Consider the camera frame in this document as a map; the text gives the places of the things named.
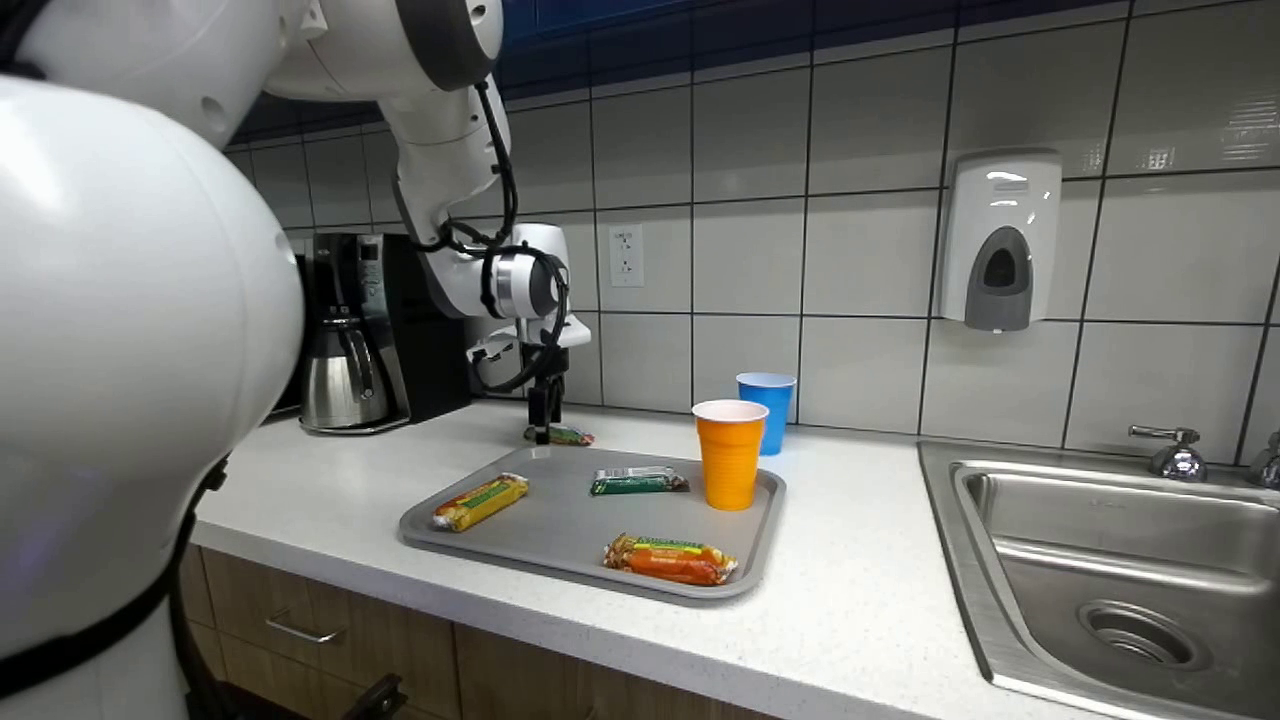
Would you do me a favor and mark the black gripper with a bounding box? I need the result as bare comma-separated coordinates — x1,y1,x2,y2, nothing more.
523,341,570,440

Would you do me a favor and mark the orange yellow candy bar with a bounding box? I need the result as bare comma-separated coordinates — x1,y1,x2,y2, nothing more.
427,468,537,534

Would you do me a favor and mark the dark teal candy bar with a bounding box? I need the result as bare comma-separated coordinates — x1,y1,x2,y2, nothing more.
586,459,697,501

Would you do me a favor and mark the gray plastic tray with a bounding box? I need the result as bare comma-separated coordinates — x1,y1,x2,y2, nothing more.
396,440,791,606

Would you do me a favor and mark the orange green candy bar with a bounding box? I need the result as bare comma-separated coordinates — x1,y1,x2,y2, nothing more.
599,531,740,590

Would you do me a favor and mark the black coffee maker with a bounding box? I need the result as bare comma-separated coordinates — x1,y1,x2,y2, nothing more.
299,227,483,433

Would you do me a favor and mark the orange plastic cup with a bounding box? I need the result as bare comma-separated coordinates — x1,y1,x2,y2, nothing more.
686,395,772,516

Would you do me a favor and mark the steel coffee carafe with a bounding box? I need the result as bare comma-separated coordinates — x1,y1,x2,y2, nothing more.
299,312,413,440

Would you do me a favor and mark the blue plastic cup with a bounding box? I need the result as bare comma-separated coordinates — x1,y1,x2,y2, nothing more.
733,368,798,459

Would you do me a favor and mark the wooden counter cabinet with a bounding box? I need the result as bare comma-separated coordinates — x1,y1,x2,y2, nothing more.
176,541,775,720

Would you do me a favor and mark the stainless steel sink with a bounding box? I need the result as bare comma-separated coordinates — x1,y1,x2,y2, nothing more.
916,440,1280,720

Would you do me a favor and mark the chrome sink faucet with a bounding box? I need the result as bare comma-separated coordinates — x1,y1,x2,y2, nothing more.
1127,421,1280,493

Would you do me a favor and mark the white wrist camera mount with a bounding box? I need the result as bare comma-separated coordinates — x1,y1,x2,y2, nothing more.
463,312,596,368

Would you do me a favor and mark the white wall power outlet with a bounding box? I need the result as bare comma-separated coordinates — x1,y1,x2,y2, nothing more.
602,219,648,291

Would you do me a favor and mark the long silver drawer handle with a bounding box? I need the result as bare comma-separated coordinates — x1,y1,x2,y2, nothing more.
260,611,351,651

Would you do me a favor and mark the white wall soap dispenser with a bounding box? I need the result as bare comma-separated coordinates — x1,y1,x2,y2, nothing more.
937,150,1068,335

